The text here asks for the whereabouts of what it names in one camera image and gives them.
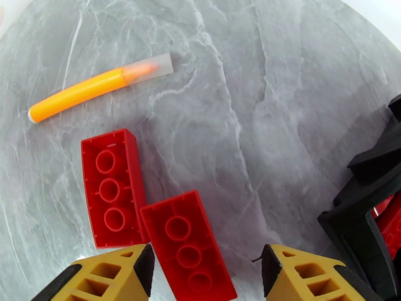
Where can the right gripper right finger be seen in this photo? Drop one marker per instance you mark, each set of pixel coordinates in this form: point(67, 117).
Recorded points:
point(307, 278)

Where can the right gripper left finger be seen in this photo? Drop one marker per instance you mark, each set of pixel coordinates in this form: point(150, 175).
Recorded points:
point(106, 278)

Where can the red lego brick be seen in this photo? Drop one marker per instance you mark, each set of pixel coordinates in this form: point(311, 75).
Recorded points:
point(188, 246)
point(112, 190)
point(391, 225)

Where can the black plastic bin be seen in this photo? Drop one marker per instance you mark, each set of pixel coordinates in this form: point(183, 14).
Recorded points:
point(369, 171)

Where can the orange marker pen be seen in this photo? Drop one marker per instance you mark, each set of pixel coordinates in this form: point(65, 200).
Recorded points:
point(87, 88)

